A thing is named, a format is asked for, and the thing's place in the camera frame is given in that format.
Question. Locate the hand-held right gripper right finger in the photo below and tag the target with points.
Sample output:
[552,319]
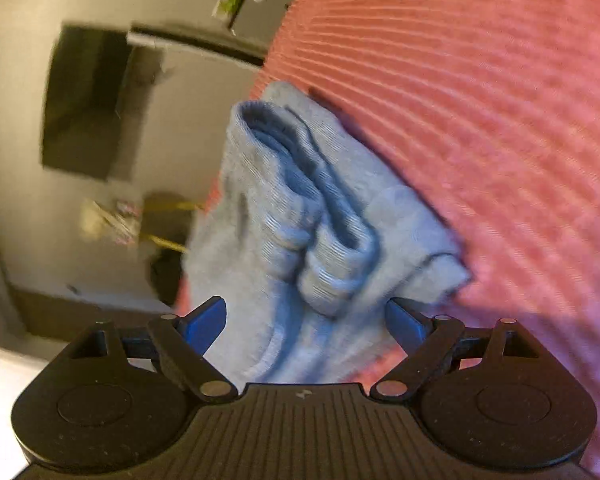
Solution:
[405,322]

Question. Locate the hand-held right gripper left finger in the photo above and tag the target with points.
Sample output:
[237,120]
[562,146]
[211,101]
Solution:
[205,322]

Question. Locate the grey pants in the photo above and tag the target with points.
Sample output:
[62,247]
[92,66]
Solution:
[280,240]

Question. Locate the dark round object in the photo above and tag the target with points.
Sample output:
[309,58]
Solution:
[166,277]

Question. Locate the round table with gold legs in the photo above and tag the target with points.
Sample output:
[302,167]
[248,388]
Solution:
[167,210]

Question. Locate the low dark cabinet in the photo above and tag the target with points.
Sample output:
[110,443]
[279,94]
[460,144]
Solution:
[80,315]

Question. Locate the clear plastic bag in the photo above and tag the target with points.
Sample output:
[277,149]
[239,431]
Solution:
[107,220]

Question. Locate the white cabinet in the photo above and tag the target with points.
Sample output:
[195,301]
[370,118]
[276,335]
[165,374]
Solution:
[5,395]

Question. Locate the pink ribbed blanket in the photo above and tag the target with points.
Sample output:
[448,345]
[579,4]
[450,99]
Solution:
[505,110]

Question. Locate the black flat television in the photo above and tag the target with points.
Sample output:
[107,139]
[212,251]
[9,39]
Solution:
[85,100]

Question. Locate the long dark shelf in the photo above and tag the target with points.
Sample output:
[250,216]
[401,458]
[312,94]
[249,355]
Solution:
[195,42]

